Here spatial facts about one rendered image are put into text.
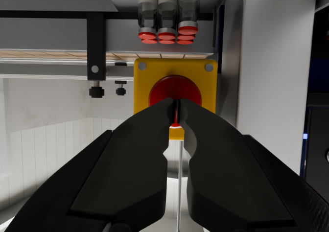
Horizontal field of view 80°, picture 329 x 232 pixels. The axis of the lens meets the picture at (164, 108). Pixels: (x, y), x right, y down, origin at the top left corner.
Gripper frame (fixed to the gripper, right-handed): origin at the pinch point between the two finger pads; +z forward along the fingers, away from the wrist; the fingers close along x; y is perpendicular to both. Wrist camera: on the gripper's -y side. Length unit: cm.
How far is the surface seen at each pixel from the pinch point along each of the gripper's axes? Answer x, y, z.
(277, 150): 9.2, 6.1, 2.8
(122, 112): -98, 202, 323
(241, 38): 5.5, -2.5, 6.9
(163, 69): -1.0, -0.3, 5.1
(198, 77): 1.9, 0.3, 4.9
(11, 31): -23.3, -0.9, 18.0
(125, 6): -6.6, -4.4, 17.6
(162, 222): -10, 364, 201
